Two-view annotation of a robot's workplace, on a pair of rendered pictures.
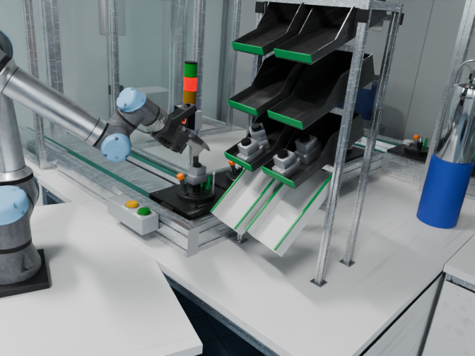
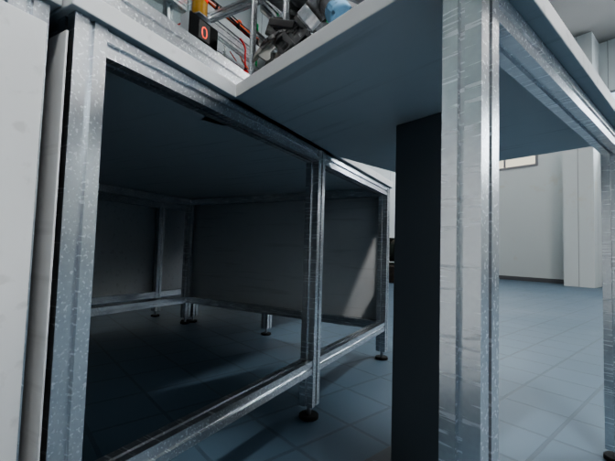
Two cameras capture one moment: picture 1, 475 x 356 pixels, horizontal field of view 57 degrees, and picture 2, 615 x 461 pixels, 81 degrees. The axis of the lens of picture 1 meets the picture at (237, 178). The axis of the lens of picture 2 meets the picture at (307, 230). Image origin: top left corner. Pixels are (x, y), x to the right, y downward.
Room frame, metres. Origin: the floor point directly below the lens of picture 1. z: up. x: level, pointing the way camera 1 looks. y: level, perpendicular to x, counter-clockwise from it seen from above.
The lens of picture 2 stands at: (1.53, 1.39, 0.51)
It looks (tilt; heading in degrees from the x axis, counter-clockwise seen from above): 3 degrees up; 258
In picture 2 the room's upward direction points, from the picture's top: 2 degrees clockwise
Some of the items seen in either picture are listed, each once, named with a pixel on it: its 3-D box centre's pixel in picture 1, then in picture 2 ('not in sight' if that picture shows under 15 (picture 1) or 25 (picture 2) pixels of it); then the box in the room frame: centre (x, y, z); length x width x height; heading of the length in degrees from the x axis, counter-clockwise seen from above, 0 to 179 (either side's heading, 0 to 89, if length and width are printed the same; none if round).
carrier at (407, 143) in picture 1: (420, 143); not in sight; (2.25, -0.96, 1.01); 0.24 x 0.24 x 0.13; 48
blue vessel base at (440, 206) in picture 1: (444, 190); not in sight; (1.64, -0.84, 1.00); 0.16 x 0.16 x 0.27
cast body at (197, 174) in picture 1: (198, 171); not in sight; (1.45, 0.14, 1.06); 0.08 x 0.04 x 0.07; 138
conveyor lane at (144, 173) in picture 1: (151, 183); not in sight; (1.66, 0.35, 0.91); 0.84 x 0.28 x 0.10; 48
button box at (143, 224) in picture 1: (132, 212); not in sight; (1.34, 0.35, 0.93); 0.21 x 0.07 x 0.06; 48
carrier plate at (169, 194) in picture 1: (196, 198); not in sight; (1.44, 0.15, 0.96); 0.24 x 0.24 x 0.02; 48
